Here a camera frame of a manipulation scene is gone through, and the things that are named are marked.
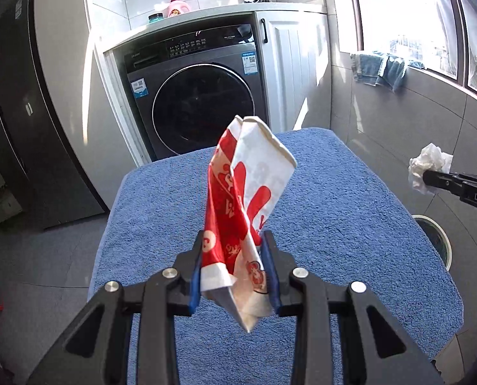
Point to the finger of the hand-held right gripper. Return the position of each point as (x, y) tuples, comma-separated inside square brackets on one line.
[(443, 182)]

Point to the blue terry towel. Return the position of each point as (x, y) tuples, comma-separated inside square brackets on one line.
[(342, 208)]

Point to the dark refrigerator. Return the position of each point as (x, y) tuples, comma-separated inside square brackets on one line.
[(34, 120)]

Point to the white cabinet door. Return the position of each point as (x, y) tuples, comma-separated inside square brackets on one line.
[(298, 72)]

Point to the white tissue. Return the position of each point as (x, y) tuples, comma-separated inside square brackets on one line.
[(426, 164)]

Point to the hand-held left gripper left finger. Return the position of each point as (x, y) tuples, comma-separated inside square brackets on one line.
[(195, 288)]

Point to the dark grey washing machine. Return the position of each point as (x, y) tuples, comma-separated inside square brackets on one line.
[(198, 96)]

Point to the pink detergent bottle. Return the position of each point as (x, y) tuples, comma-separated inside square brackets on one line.
[(178, 7)]

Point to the red and white paper bag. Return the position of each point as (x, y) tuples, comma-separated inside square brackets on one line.
[(242, 208)]

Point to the blue denim cloth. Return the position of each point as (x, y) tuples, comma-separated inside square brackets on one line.
[(378, 68)]

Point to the white countertop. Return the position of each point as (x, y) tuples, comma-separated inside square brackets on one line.
[(222, 10)]

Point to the brown framed window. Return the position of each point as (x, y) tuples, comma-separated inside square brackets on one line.
[(461, 28)]

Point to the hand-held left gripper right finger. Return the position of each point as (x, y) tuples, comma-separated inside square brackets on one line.
[(273, 288)]

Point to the cardboard box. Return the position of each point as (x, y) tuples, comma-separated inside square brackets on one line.
[(5, 206)]

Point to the teal jar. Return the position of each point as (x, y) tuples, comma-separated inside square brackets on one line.
[(155, 17)]

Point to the white round trash bin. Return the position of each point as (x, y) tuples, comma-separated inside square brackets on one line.
[(439, 240)]

